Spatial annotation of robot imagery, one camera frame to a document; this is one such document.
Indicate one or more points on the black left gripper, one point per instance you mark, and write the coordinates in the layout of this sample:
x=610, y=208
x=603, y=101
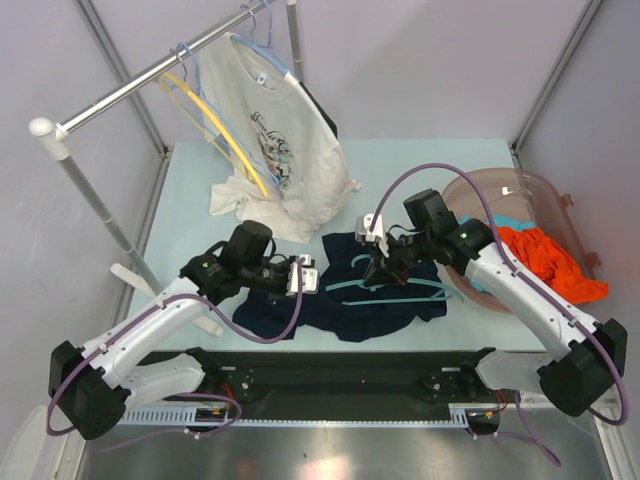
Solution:
x=286, y=263

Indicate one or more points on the yellow hanger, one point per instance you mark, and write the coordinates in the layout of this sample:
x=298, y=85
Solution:
x=220, y=130

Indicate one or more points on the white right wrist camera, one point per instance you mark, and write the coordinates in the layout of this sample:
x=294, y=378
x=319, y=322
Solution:
x=369, y=230

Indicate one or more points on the orange garment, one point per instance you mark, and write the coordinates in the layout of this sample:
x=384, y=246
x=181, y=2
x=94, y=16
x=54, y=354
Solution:
x=553, y=265

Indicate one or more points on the white printed t-shirt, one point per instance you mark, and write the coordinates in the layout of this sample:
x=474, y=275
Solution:
x=285, y=136

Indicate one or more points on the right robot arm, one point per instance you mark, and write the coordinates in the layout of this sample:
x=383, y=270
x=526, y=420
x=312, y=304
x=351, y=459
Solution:
x=583, y=357

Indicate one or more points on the navy blue t-shirt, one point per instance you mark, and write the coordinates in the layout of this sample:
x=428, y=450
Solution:
x=358, y=323

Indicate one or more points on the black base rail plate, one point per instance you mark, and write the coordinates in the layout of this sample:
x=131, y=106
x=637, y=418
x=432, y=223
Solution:
x=354, y=389

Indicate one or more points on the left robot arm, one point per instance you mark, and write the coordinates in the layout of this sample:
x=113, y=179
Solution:
x=96, y=384

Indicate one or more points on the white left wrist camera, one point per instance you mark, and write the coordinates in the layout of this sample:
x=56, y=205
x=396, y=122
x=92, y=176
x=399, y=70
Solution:
x=303, y=277

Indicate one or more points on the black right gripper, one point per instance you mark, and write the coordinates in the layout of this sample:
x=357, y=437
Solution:
x=386, y=270

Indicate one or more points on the pink translucent plastic basket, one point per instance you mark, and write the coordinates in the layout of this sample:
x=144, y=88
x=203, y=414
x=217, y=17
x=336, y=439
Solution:
x=522, y=199

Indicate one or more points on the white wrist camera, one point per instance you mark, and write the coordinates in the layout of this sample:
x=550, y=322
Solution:
x=369, y=230
x=303, y=277

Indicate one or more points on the light blue hanger with shirt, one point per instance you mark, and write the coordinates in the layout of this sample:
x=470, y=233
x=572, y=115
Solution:
x=265, y=50

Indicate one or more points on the green hanger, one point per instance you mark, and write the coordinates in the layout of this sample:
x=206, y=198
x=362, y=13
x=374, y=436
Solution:
x=344, y=282

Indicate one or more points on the silver clothes rack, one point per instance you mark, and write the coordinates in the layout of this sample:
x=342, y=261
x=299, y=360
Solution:
x=141, y=42

